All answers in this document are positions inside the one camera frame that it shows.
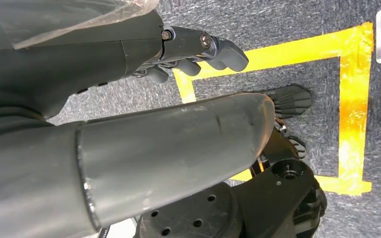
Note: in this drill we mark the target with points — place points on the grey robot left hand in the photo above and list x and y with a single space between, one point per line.
177 148

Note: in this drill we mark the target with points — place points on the clear film on left hand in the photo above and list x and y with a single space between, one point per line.
62 16

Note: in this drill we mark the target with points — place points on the black robot leg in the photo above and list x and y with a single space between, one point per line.
276 203

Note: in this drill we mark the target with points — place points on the black robot foot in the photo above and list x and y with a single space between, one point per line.
292 101

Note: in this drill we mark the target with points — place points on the yellow floor tape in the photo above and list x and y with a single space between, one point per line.
355 98

